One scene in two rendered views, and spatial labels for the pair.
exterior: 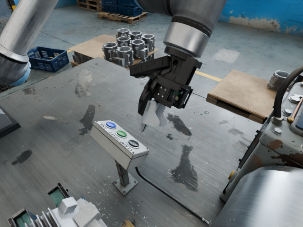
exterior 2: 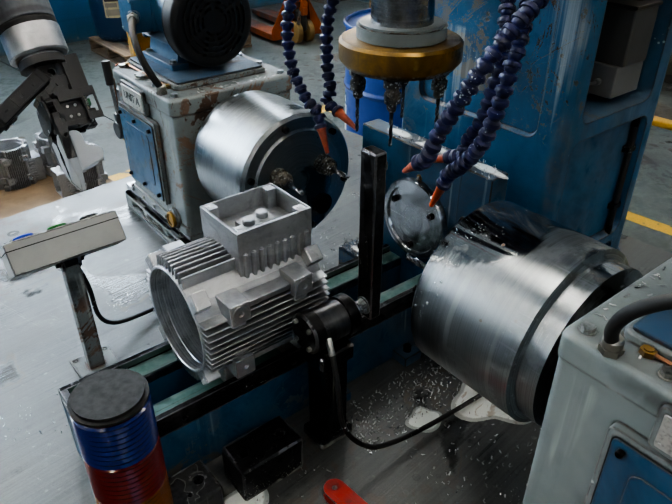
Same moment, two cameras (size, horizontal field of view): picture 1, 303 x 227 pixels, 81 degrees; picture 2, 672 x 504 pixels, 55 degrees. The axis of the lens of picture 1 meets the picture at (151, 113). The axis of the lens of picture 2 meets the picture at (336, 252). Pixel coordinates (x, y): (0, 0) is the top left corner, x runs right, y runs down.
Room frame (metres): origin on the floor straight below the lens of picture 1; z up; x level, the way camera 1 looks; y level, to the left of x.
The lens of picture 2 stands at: (-0.22, 0.88, 1.57)
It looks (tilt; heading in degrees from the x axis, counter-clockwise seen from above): 32 degrees down; 278
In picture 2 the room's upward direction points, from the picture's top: straight up
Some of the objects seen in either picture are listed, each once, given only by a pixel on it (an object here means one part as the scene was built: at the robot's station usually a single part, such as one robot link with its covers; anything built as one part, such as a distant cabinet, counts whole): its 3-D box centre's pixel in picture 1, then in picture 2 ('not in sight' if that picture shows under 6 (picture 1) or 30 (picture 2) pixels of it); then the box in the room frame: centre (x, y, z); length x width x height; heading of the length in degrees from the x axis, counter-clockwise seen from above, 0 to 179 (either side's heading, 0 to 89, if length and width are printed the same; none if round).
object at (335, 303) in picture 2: not in sight; (433, 336); (-0.26, 0.09, 0.92); 0.45 x 0.13 x 0.24; 47
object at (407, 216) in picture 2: not in sight; (412, 219); (-0.22, -0.11, 1.02); 0.15 x 0.02 x 0.15; 137
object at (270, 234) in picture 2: not in sight; (256, 229); (0.00, 0.11, 1.11); 0.12 x 0.11 x 0.07; 47
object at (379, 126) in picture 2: not in sight; (436, 228); (-0.26, -0.16, 0.97); 0.30 x 0.11 x 0.34; 137
